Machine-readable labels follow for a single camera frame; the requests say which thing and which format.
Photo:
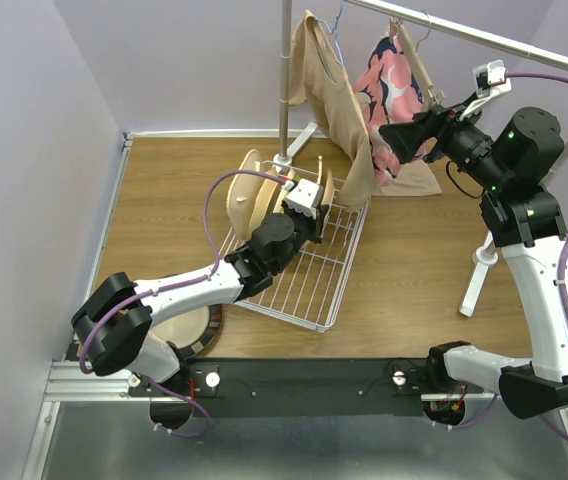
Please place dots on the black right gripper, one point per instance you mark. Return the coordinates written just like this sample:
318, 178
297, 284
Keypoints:
406, 138

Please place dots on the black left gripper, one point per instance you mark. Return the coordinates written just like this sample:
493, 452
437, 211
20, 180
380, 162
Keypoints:
315, 224

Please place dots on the cream green floral plate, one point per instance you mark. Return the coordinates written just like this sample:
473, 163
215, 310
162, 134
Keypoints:
278, 202

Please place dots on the bird pattern beige plate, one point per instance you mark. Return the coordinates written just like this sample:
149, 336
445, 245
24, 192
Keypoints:
267, 193

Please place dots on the beige plate orange leaves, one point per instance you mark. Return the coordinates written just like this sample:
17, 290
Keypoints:
327, 182

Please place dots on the yellow woven placemat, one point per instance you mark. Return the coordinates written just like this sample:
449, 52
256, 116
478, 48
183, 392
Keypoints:
320, 173

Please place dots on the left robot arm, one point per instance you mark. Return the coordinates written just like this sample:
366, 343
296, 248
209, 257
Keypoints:
115, 323

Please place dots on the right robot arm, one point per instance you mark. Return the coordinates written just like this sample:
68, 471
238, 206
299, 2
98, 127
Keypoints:
527, 226

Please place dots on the pink patterned hanging garment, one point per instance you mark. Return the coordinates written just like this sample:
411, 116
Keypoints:
387, 93

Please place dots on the beige hanging shirt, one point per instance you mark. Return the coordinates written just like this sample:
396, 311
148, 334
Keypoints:
318, 79

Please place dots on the wooden clip hanger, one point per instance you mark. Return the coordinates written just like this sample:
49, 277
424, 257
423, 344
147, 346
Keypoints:
430, 96

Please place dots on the black rimmed silver plate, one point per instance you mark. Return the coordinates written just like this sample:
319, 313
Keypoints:
193, 332

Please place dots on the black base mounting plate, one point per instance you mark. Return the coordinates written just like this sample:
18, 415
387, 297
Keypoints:
287, 388

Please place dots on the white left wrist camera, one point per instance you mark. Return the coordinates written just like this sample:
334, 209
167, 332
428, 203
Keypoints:
303, 197

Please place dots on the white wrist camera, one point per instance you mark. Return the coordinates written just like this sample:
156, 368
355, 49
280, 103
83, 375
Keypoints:
303, 197
491, 82

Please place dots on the white wire dish rack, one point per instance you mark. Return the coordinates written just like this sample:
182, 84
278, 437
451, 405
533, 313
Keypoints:
309, 291

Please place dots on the white clothes rack frame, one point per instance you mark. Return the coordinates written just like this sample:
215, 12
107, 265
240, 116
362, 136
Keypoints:
485, 256

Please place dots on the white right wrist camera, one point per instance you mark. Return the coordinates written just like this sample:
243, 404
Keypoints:
491, 82

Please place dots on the blue wire hanger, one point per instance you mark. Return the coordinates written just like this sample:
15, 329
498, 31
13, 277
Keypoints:
333, 31

